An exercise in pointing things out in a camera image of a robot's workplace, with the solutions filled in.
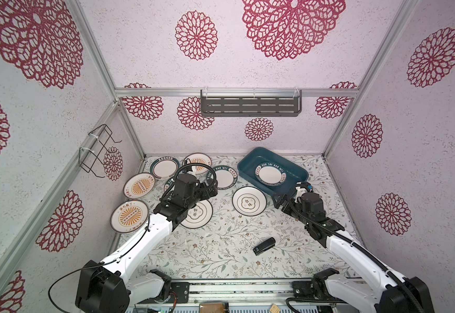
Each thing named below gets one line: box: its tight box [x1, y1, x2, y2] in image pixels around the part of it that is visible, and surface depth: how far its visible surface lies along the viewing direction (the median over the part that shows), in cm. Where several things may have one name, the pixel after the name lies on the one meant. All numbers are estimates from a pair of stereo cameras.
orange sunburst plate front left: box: [110, 199, 149, 234], surface depth 97 cm
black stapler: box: [252, 236, 276, 256], surface depth 84 cm
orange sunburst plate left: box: [122, 172, 156, 199], surface depth 108 cm
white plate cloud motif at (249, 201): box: [232, 186, 268, 217], surface depth 102 cm
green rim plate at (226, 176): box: [205, 164, 238, 190], surface depth 114 cm
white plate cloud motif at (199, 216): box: [179, 199, 214, 229], surface depth 96 cm
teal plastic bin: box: [237, 146, 309, 196], surface depth 115 cm
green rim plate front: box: [254, 161, 287, 187], surface depth 112 cm
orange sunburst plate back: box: [181, 152, 212, 175], surface depth 120 cm
